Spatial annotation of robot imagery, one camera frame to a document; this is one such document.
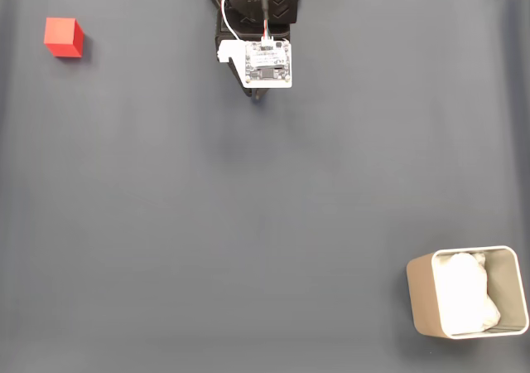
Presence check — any white crumpled cloth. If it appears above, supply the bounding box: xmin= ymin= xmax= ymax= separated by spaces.
xmin=434 ymin=252 xmax=503 ymax=336

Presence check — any beige square metal box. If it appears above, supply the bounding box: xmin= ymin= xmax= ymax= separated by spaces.
xmin=405 ymin=245 xmax=530 ymax=341

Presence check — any dark blue-grey mat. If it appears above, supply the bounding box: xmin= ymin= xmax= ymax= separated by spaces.
xmin=0 ymin=0 xmax=530 ymax=373

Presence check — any black camera cable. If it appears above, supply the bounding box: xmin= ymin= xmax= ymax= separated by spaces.
xmin=256 ymin=0 xmax=275 ymax=45

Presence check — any camera board on white mount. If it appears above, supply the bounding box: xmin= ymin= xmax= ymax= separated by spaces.
xmin=217 ymin=39 xmax=293 ymax=90

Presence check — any red cube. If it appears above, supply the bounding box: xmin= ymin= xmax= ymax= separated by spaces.
xmin=43 ymin=17 xmax=85 ymax=59

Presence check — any white red servo cable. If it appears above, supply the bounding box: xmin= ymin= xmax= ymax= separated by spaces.
xmin=219 ymin=0 xmax=249 ymax=41

